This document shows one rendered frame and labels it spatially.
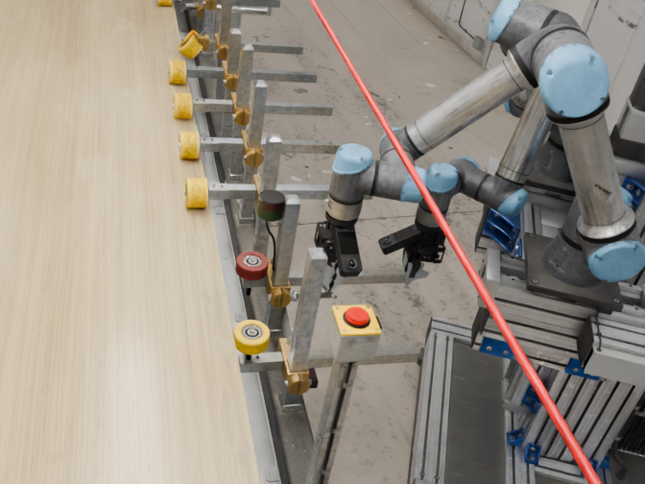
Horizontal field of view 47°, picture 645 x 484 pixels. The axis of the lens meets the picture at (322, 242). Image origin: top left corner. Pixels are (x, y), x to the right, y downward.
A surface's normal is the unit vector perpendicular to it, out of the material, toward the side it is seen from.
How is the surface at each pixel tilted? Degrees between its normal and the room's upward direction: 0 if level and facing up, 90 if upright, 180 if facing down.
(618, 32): 90
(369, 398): 0
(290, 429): 0
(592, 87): 83
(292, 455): 0
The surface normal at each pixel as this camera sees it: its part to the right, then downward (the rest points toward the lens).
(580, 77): -0.12, 0.47
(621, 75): -0.93, 0.07
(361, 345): 0.22, 0.61
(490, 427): 0.15, -0.80
